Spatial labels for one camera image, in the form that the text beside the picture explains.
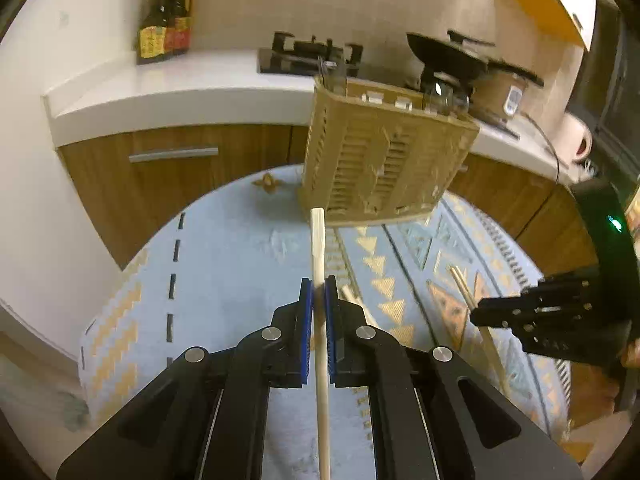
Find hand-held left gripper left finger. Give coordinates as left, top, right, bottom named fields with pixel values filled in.
left=56, top=276, right=316, bottom=480

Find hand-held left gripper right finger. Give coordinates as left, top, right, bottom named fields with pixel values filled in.
left=324, top=275, right=583, bottom=480

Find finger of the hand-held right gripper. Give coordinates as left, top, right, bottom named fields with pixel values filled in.
left=470, top=267, right=601, bottom=313
left=470, top=310, right=606, bottom=361

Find wooden chopstick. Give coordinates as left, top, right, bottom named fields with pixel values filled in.
left=340, top=285, right=381, bottom=327
left=450, top=266, right=512, bottom=397
left=310, top=207, right=332, bottom=480

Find tan plastic utensil basket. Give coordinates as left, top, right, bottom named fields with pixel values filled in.
left=299, top=76, right=481, bottom=227

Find translucent grey spoon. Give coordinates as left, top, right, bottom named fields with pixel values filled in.
left=330, top=52, right=348, bottom=97
left=422, top=72, right=453, bottom=113
left=447, top=85, right=473, bottom=118
left=317, top=55, right=335, bottom=92

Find person's right hand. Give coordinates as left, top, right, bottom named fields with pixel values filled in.
left=619, top=337, right=640, bottom=372

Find blue patterned tablecloth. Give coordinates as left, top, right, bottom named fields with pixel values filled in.
left=79, top=162, right=573, bottom=480

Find tan flower-shaped ornament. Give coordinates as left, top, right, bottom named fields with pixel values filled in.
left=251, top=172, right=285, bottom=193

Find beige rice cooker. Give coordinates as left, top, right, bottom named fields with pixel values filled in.
left=472, top=70, right=533, bottom=121

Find wooden base cabinet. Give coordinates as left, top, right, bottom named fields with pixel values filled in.
left=55, top=122, right=601, bottom=281

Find black wok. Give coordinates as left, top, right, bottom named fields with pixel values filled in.
left=406, top=32, right=545, bottom=86

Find black gas stove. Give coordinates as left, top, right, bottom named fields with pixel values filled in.
left=256, top=32, right=521, bottom=138

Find white kitchen counter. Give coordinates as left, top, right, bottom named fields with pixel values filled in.
left=42, top=50, right=586, bottom=186

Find dark bottle red label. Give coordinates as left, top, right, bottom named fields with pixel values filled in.
left=167, top=0, right=195, bottom=56

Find white tall cabinet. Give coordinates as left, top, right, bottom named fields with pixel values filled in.
left=0, top=0, right=161, bottom=361

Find dark bottle yellow label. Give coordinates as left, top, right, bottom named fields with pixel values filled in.
left=137, top=0, right=173, bottom=66

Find black power cable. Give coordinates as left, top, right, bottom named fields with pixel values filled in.
left=522, top=112, right=563, bottom=186

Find metal drawer handle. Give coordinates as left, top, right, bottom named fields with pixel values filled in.
left=128, top=146, right=220, bottom=163

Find white and yellow wall cabinet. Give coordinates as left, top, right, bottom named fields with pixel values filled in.
left=492, top=0, right=598, bottom=51

